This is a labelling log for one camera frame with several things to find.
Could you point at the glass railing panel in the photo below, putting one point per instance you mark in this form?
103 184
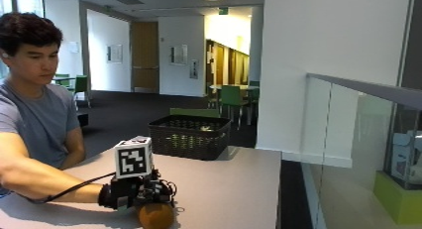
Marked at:
347 149

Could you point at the framed wall notice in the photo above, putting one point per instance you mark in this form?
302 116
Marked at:
114 53
178 54

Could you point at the orange fruit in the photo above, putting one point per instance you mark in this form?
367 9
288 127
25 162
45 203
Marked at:
155 216

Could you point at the green block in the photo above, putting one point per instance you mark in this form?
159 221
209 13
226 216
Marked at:
396 201

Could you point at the round pale table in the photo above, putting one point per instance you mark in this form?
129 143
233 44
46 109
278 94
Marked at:
233 87

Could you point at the white marker cube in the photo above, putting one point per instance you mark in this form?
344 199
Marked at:
131 158

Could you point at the white wall sign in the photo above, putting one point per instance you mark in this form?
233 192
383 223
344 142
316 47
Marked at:
73 47

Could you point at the green exit sign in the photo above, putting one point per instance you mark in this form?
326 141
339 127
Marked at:
222 11

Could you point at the the person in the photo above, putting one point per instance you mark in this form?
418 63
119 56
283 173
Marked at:
37 123

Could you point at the green chair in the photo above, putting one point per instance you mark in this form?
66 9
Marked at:
81 83
62 79
231 96
253 96
193 112

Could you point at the black woven basket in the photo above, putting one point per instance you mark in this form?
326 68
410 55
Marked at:
189 141

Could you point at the grey handrail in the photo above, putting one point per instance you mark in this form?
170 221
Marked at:
372 89

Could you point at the ceiling air vent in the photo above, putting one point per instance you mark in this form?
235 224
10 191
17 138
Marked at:
129 1

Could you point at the small pale object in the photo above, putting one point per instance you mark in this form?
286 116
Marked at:
205 128

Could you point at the small wall panel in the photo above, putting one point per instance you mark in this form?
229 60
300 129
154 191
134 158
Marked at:
193 69

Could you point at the wooden door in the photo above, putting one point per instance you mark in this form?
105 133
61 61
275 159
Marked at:
145 57

